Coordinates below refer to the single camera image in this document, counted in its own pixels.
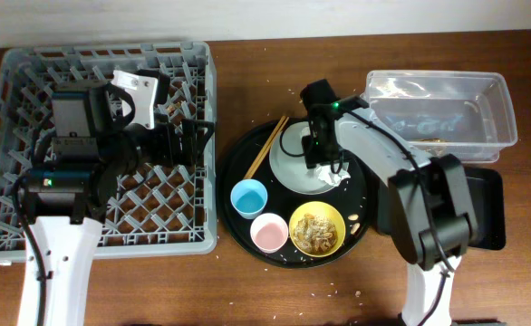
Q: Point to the white napkin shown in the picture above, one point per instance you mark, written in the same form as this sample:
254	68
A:
325	174

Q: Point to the grey plastic dishwasher rack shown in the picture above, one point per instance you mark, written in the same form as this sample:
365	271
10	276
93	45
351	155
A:
159	211

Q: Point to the pink plastic cup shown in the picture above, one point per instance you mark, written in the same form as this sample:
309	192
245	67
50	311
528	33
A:
269	232

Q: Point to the blue plastic cup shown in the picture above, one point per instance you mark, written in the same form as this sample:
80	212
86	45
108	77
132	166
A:
249	197

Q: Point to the grey round plate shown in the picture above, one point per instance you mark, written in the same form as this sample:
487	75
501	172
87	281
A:
292	172

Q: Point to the yellow bowl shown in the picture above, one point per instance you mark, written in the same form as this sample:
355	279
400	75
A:
319	208

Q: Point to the black rectangular bin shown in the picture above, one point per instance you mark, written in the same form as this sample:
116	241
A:
487	194

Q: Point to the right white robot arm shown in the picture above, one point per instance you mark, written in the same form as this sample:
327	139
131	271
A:
432	216

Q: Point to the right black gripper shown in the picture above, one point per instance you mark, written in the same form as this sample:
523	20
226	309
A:
313	154

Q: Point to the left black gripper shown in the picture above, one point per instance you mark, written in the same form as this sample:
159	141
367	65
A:
188	149

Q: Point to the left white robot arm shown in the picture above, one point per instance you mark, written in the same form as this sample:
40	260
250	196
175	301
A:
61	200

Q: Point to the clear plastic bin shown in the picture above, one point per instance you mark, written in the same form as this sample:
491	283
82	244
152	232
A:
467	114

